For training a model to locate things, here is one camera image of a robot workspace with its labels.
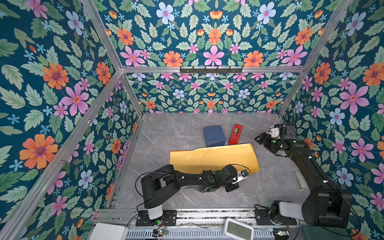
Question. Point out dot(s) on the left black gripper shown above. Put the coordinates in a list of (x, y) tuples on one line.
[(235, 187)]

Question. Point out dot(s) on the green mat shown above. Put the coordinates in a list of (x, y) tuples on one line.
[(318, 233)]

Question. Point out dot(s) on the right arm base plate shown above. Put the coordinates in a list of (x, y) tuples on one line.
[(263, 217)]

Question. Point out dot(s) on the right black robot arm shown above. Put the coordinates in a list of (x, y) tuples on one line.
[(326, 206)]

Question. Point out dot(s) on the red tape dispenser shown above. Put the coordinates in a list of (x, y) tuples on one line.
[(236, 133)]

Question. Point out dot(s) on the white box device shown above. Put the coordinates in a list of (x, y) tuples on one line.
[(103, 231)]

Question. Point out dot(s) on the white stapler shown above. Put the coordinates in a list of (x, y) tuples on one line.
[(300, 181)]

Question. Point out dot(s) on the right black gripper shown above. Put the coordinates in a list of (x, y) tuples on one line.
[(268, 137)]

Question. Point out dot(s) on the black hook rail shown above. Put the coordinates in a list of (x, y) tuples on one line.
[(209, 70)]

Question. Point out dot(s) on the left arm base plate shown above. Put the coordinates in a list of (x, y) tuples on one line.
[(168, 218)]

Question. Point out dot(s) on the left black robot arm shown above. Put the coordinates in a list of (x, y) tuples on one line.
[(160, 185)]

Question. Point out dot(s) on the white timer display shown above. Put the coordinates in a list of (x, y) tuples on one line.
[(237, 230)]

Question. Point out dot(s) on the yellow orange wrapping paper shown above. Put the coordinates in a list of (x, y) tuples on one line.
[(242, 157)]

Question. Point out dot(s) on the blue gift box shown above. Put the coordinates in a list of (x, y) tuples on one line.
[(214, 136)]

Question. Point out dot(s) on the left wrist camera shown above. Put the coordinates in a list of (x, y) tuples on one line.
[(242, 175)]

